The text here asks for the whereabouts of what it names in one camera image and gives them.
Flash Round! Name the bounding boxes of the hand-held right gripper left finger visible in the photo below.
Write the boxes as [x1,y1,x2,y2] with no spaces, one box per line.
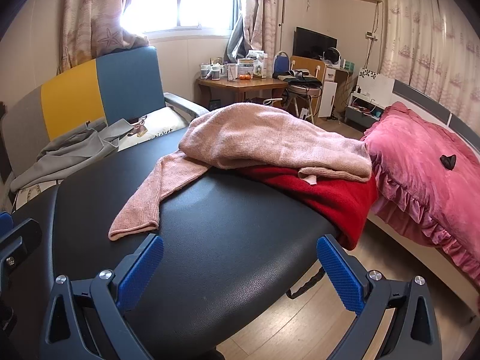
[39,233,165,360]

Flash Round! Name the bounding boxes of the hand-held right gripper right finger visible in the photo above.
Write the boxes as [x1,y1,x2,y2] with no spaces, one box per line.
[316,233,443,360]

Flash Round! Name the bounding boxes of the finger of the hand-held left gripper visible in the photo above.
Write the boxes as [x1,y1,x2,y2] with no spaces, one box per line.
[0,212,14,239]
[0,219,43,297]

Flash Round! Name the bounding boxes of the pink knit sweater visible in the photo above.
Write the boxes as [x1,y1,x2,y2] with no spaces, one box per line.
[108,102,373,241]

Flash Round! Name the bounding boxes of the dark clothes pile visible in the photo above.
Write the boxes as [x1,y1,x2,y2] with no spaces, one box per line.
[272,68,323,88]

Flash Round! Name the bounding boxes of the red knit sweater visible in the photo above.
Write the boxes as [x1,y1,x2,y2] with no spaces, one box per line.
[236,165,379,251]

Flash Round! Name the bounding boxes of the grey garment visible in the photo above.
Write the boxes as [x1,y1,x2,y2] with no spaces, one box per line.
[10,119,141,194]

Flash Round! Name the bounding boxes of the pink ruffled blanket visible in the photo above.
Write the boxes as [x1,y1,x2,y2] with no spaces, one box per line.
[360,102,480,282]

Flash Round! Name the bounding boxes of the grey yellow blue sofa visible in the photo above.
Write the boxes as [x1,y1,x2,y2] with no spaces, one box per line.
[0,46,211,211]

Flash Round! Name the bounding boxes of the cream cushion with dog print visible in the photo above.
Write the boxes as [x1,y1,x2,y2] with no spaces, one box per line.
[118,109,192,152]

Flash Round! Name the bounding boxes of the grey nightstand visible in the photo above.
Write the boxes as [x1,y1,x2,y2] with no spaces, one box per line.
[344,95,387,124]

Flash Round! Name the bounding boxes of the white cabinet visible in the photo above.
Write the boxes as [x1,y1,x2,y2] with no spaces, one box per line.
[318,65,355,119]

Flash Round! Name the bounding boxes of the round stool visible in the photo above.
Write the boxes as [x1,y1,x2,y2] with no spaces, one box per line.
[287,82,323,124]

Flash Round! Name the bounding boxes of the pink ruffled bed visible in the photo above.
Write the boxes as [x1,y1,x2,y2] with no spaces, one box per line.
[365,79,480,325]

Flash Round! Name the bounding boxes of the white panel with leaf print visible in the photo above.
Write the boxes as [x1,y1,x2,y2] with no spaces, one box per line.
[356,68,397,102]

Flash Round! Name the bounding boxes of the wooden desk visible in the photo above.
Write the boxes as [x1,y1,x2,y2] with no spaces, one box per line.
[198,76,289,111]

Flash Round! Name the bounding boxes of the blue chair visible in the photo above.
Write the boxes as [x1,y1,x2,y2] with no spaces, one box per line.
[273,52,292,79]

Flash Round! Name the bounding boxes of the beige printed curtain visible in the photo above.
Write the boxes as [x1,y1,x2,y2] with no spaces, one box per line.
[56,0,151,76]
[379,0,480,102]
[227,0,282,64]

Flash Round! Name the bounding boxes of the cluster of bottles and boxes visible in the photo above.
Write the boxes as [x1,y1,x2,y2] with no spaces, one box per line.
[199,49,269,81]

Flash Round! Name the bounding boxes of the black monitor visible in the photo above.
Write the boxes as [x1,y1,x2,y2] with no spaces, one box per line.
[292,27,338,62]

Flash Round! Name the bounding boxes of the metal floor stand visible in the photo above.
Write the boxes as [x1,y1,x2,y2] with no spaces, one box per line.
[279,0,312,54]

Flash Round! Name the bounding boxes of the window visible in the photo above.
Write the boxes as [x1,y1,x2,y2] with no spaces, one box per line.
[122,0,241,32]

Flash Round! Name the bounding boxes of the black strap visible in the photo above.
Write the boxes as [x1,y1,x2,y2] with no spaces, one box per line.
[287,270,324,300]

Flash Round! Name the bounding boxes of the black wall cable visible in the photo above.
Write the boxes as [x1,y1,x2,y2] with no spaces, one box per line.
[369,2,385,72]

